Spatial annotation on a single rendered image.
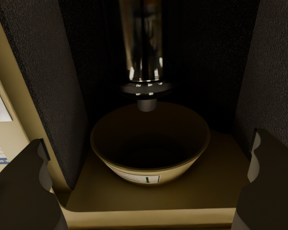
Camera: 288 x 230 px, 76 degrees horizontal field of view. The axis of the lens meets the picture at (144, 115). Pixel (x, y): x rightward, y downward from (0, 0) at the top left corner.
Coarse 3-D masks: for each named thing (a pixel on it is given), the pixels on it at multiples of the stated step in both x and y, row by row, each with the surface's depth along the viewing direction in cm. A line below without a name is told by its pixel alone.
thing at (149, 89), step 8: (104, 80) 23; (176, 80) 20; (184, 80) 22; (112, 88) 21; (120, 88) 20; (128, 88) 20; (136, 88) 20; (144, 88) 20; (152, 88) 20; (160, 88) 20; (168, 88) 20
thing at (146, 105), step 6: (126, 96) 23; (132, 96) 22; (138, 96) 22; (144, 96) 21; (150, 96) 22; (156, 96) 22; (162, 96) 22; (138, 102) 26; (144, 102) 25; (150, 102) 25; (156, 102) 26; (138, 108) 26; (144, 108) 25; (150, 108) 26
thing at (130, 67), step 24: (120, 0) 17; (144, 0) 16; (168, 0) 17; (120, 24) 18; (144, 24) 17; (168, 24) 18; (120, 48) 19; (144, 48) 18; (168, 48) 19; (120, 72) 20; (144, 72) 20; (168, 72) 20
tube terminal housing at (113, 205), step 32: (0, 32) 15; (0, 64) 16; (0, 128) 16; (32, 128) 20; (96, 160) 30; (128, 160) 37; (160, 160) 39; (224, 160) 28; (64, 192) 25; (96, 192) 25; (128, 192) 25; (160, 192) 24; (192, 192) 24; (224, 192) 24; (96, 224) 24; (128, 224) 24; (160, 224) 24; (192, 224) 24; (224, 224) 24
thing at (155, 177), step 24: (120, 120) 34; (144, 120) 36; (168, 120) 35; (192, 120) 31; (96, 144) 26; (120, 144) 33; (192, 144) 29; (120, 168) 21; (144, 168) 21; (168, 168) 21
